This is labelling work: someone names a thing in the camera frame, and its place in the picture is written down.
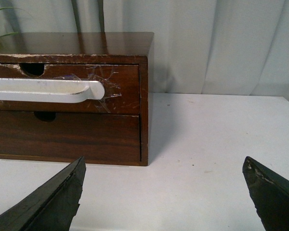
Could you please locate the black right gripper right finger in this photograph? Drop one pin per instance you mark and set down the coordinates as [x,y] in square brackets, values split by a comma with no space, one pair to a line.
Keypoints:
[269,192]

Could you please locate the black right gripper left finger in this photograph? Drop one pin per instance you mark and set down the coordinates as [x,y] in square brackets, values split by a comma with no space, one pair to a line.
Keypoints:
[52,206]

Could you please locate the white drawer handle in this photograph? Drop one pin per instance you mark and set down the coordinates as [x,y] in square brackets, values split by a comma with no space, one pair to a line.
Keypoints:
[50,90]

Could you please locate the wooden drawer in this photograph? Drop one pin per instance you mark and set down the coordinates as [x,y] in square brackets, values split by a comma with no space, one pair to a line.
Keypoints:
[121,83]
[100,138]

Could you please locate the brown wooden drawer cabinet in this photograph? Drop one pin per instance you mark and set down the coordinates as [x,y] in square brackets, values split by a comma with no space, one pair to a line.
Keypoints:
[97,48]

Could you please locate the white curtain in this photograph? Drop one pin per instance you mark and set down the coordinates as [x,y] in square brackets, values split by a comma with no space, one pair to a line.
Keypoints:
[235,47]

